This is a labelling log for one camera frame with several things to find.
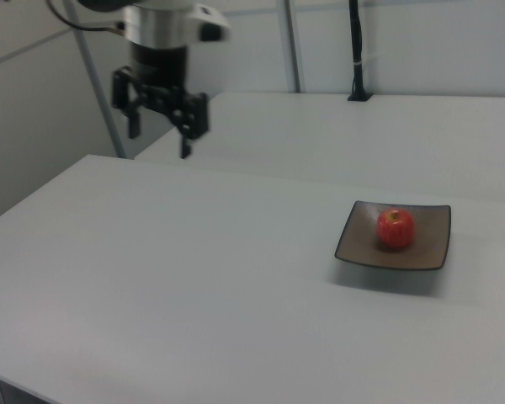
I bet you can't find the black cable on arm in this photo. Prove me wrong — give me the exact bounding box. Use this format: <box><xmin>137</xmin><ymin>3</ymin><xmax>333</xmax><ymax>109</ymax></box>
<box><xmin>45</xmin><ymin>0</ymin><xmax>126</xmax><ymax>34</ymax></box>

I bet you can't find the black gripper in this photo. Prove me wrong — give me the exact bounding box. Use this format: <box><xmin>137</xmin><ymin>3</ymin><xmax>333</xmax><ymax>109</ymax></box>
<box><xmin>110</xmin><ymin>43</ymin><xmax>212</xmax><ymax>160</ymax></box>

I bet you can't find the black pole with base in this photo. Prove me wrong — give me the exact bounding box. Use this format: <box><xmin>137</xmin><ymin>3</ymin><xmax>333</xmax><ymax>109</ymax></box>
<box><xmin>347</xmin><ymin>0</ymin><xmax>374</xmax><ymax>103</ymax></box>

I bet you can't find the square brown ceramic plate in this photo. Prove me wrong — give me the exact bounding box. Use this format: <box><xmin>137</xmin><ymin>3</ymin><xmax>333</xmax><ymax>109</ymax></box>
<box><xmin>334</xmin><ymin>199</ymin><xmax>453</xmax><ymax>272</ymax></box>

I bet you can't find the red apple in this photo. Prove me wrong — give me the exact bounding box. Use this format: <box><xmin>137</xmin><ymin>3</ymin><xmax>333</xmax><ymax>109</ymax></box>
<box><xmin>375</xmin><ymin>207</ymin><xmax>416</xmax><ymax>251</ymax></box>

